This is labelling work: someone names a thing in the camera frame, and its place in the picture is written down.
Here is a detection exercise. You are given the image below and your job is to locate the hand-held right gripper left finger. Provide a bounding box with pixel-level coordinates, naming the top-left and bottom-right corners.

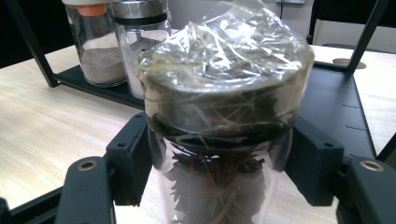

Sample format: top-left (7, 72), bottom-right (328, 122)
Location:
top-left (106, 111), bottom-right (154, 208)

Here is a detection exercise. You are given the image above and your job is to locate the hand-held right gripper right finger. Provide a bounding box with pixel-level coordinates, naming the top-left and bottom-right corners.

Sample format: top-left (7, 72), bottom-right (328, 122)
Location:
top-left (284, 116), bottom-right (346, 208)

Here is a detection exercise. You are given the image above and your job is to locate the black metal two-tier rack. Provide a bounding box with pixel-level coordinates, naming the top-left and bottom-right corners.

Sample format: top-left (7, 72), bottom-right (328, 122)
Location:
top-left (3, 0), bottom-right (396, 163)

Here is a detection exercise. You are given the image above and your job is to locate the white-lid glass spice jar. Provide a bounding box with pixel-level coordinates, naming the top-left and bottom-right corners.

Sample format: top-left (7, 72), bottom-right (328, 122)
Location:
top-left (61, 0), bottom-right (128, 89)

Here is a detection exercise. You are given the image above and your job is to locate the silver-lid glass spice jar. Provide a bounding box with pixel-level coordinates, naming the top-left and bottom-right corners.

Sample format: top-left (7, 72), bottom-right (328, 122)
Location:
top-left (110, 0), bottom-right (173, 101)

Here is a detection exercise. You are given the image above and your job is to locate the round dark table grommet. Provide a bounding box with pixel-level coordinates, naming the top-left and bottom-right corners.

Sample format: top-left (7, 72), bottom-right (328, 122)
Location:
top-left (332, 57), bottom-right (368, 70)

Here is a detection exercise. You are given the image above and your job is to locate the white wall socket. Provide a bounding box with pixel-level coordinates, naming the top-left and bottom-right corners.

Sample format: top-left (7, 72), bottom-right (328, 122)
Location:
top-left (276, 0), bottom-right (306, 6)

